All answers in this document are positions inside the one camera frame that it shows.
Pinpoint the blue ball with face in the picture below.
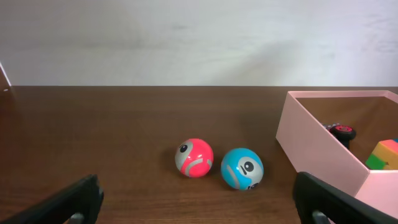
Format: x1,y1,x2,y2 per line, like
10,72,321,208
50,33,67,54
221,148,264,190

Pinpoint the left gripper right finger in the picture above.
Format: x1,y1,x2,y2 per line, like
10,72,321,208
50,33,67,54
293,172,397,224

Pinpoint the white cardboard box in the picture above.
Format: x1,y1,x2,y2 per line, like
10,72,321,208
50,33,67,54
276,90,397,217

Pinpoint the multicolour puzzle cube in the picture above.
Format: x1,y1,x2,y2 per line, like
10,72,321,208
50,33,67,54
365,139,397,170

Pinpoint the red toy fire truck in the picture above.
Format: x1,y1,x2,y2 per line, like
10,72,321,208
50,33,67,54
323,123,356,149

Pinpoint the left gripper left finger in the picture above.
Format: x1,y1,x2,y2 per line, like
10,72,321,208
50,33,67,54
2,174,104,224

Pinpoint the red ball with face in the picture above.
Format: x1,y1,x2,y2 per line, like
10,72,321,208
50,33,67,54
175,139,214,178

